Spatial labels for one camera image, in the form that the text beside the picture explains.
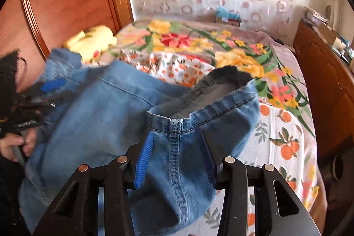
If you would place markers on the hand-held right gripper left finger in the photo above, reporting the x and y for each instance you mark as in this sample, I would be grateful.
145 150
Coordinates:
143 161

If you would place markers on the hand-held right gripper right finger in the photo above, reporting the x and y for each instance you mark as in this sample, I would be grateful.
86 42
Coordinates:
213 153

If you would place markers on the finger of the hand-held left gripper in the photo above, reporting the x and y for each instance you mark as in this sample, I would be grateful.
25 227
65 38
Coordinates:
44 102
52 85

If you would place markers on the blue denim pants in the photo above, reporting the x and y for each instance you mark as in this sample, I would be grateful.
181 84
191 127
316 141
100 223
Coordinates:
110 114

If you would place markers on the person's left hand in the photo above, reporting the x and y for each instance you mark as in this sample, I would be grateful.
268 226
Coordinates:
8 146

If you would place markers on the yellow plush toy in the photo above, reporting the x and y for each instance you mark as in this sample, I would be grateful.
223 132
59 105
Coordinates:
91 41

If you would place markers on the orange print bed sheet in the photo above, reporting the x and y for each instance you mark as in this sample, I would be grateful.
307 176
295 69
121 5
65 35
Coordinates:
284 142

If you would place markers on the floral plush blanket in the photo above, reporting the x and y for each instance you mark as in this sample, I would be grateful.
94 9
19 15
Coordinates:
193 37

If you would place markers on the small cardboard box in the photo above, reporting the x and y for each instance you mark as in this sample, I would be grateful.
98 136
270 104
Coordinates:
232 23

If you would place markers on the long wooden cabinet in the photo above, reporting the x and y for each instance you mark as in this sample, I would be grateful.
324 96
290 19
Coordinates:
326 81

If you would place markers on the open cardboard box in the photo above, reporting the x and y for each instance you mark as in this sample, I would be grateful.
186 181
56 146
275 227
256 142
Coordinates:
327 32

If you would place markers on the stack of papers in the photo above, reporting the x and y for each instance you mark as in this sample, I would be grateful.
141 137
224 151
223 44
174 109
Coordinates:
315 14

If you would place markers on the grey oval object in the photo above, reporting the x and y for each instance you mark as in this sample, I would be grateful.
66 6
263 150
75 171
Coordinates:
328 11

